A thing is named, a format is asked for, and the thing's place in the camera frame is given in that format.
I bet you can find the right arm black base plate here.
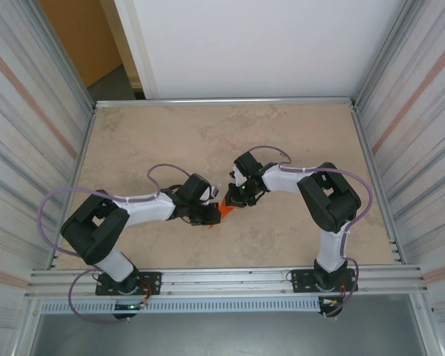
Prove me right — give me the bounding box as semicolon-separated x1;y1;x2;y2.
289;267;357;296

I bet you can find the grey slotted cable duct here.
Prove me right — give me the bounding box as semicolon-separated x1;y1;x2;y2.
39;297;323;315

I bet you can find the long aluminium table edge rail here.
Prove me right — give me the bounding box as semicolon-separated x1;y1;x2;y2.
93;96;358;111

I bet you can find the brown wooden door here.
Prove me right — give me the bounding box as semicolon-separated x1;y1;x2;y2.
38;0;126;89

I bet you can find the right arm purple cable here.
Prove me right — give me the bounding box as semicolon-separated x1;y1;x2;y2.
244;146;374;319

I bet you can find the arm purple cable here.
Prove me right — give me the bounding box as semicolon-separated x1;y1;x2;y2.
38;163;194;325
244;146;374;319

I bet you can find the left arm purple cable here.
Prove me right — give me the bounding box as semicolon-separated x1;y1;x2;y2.
38;163;194;325

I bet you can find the wide aluminium mounting rail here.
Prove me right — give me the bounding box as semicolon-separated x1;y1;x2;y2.
27;263;430;299

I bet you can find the aluminium table side rail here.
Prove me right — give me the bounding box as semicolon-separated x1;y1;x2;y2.
350;103;405;265
50;105;98;270

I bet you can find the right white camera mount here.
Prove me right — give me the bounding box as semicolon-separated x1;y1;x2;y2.
228;167;246;188

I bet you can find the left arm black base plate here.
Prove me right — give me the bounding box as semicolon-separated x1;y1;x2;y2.
95;271;162;297

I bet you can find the white door frame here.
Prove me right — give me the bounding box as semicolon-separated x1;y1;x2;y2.
113;0;160;100

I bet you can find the orange paper sheet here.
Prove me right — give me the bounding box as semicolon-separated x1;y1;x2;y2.
207;201;239;231

